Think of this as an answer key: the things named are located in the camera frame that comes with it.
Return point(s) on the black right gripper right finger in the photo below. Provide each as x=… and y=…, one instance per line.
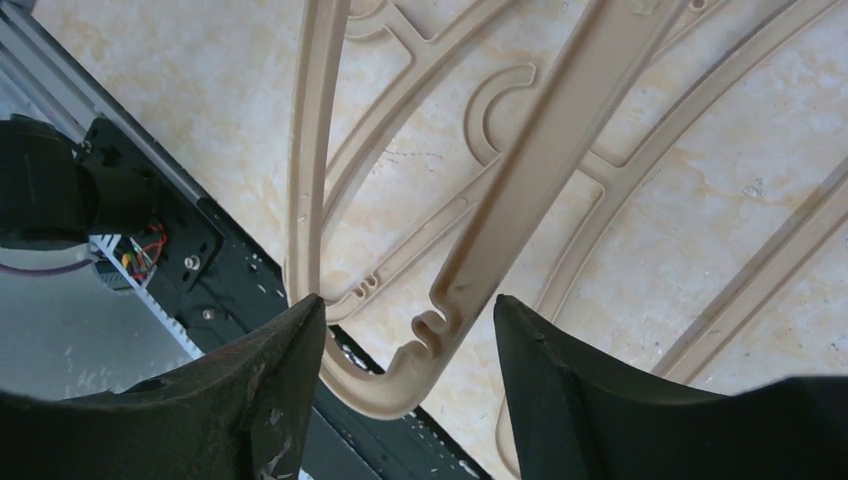
x=579, y=413

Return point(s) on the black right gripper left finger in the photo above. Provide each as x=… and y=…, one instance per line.
x=239, y=412

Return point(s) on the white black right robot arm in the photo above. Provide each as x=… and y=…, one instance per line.
x=49, y=197

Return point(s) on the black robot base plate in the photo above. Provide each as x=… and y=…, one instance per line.
x=209, y=283

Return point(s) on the aluminium frame rail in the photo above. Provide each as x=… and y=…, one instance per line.
x=62, y=91

